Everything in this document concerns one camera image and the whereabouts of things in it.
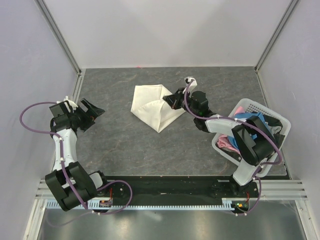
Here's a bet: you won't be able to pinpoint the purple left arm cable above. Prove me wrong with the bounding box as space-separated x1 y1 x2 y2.
19 101 133 227

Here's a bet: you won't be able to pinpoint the left aluminium frame post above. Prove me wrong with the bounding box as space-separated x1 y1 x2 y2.
35 0 82 76

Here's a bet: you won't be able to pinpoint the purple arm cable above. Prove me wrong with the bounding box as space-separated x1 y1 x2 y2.
19 101 133 227
183 78 283 217

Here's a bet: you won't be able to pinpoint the blue cloth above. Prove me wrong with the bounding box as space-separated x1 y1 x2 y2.
226 112 271 151

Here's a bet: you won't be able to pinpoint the pink cloth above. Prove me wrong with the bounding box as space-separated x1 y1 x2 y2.
217 106 245 154

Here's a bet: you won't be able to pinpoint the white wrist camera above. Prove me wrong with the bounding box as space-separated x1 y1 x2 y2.
56 96 79 113
183 76 198 93

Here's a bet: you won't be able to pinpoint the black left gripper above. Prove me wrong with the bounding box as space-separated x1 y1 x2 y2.
68 99 104 133

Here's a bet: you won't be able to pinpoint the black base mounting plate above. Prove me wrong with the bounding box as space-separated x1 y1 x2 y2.
97 176 259 206

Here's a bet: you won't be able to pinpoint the right aluminium frame post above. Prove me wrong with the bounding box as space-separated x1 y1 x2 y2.
254 0 300 73

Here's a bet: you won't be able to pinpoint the white cloth napkin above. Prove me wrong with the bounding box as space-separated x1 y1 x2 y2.
130 84 185 133

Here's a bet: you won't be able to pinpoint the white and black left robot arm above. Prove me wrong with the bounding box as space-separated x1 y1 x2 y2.
45 98 110 212

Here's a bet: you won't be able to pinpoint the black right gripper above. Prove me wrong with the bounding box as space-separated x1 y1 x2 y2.
163 87 198 118

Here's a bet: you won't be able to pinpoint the grey slotted cable duct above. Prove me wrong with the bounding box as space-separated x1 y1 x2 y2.
46 198 251 211

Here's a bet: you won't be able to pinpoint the white plastic laundry basket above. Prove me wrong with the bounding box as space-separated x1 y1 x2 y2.
211 98 291 180

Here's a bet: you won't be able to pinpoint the aluminium front frame rails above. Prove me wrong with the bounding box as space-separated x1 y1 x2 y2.
23 178 320 240

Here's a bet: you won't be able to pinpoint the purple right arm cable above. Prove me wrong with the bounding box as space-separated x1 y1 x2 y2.
183 78 283 217

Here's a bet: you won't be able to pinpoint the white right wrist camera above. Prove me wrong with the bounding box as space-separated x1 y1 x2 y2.
183 76 198 93

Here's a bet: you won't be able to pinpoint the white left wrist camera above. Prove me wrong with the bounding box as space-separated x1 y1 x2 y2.
56 96 79 113

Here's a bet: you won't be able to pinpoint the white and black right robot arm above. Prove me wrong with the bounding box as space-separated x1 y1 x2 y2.
162 88 280 197

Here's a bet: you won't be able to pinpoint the black cloth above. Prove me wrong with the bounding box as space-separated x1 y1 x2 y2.
263 114 285 149

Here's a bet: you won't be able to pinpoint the aluminium frame post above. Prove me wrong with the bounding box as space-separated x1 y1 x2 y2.
35 0 82 76
254 0 300 73

